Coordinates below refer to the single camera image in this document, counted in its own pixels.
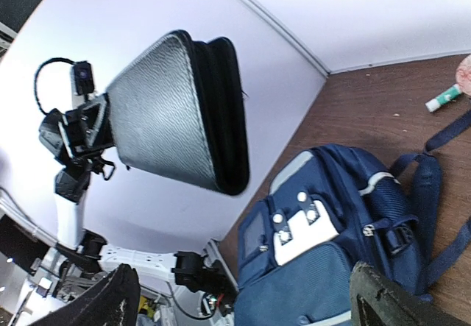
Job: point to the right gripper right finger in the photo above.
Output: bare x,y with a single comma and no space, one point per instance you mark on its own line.
377,300

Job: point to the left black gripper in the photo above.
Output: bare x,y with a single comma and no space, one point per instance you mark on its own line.
78,137

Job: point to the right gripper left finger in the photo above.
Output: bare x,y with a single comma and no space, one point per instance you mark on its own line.
113,300

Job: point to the navy blue student backpack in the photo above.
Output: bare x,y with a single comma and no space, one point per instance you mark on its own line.
330,208

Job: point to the black rectangular case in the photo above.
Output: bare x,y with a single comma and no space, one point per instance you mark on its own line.
177,110

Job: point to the white green glue stick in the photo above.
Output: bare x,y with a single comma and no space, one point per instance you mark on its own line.
442,99

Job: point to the red patterned small bowl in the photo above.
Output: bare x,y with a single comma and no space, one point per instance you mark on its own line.
463,75

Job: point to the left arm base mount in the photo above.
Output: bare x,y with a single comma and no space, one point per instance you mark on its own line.
207,278

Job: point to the left aluminium frame post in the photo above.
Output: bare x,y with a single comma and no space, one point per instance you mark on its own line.
285,33

